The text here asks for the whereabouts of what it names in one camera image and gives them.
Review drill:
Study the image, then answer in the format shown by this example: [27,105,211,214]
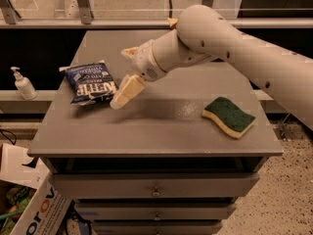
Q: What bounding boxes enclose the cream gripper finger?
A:
[121,47,138,61]
[110,74,145,110]

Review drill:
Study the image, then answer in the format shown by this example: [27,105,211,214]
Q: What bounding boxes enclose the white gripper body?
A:
[132,39,166,82]

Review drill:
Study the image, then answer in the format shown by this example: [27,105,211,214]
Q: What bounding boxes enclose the blue Kettle chip bag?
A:
[59,61,118,106]

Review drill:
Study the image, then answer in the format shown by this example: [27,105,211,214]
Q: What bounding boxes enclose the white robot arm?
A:
[111,5,313,128]

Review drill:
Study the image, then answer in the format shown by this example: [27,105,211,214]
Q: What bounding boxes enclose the brown Seabrook chip bag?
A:
[167,18,178,29]

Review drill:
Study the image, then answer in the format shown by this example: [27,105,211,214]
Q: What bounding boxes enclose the green and yellow sponge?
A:
[202,97,256,139]

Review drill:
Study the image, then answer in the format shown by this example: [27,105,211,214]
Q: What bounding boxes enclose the grey drawer cabinet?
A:
[26,28,284,235]

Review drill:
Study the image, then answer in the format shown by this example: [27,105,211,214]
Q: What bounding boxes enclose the white pump dispenser bottle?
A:
[11,67,37,100]

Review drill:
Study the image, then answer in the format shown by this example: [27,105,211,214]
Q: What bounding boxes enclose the top drawer knob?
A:
[151,187,161,198]

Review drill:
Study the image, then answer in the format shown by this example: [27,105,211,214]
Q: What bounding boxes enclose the drawer knob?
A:
[151,187,161,198]
[154,213,161,221]

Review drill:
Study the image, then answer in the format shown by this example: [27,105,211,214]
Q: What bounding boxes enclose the middle drawer knob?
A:
[154,213,161,221]

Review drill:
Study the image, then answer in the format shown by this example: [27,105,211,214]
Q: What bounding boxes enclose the white cardboard box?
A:
[0,143,70,235]

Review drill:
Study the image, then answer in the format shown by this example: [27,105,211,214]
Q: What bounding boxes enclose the green packets in box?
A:
[0,185,36,235]

